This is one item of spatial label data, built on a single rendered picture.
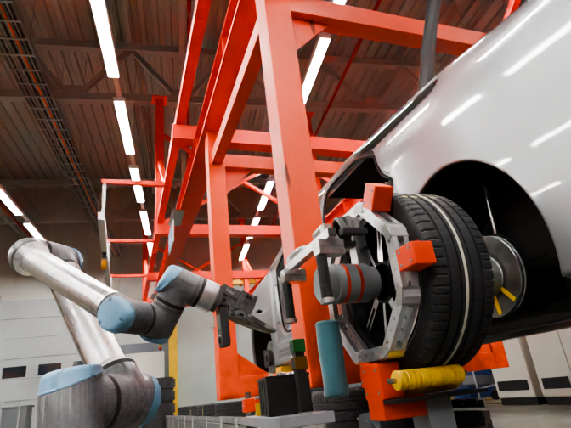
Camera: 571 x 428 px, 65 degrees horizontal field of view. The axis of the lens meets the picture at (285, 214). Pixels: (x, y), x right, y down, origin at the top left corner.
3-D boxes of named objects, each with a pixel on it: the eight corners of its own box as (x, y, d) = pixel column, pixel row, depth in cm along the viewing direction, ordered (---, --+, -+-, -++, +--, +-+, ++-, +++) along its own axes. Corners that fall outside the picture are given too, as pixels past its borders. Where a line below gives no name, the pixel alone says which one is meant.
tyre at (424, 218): (377, 330, 206) (483, 408, 144) (330, 334, 198) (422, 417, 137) (392, 188, 198) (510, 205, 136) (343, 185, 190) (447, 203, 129)
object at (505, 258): (543, 284, 155) (493, 219, 177) (526, 284, 153) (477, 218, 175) (493, 334, 176) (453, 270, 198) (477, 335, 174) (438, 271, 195)
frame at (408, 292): (434, 351, 129) (397, 182, 149) (415, 352, 127) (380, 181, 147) (351, 367, 176) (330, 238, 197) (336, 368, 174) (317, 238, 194)
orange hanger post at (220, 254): (240, 397, 351) (223, 132, 443) (216, 401, 345) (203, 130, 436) (235, 398, 367) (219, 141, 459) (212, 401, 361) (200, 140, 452)
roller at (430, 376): (474, 381, 143) (469, 362, 146) (395, 391, 134) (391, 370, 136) (462, 382, 148) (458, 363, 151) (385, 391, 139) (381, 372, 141)
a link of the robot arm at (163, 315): (124, 329, 127) (144, 290, 128) (153, 332, 136) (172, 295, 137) (144, 346, 122) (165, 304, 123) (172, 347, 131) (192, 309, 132)
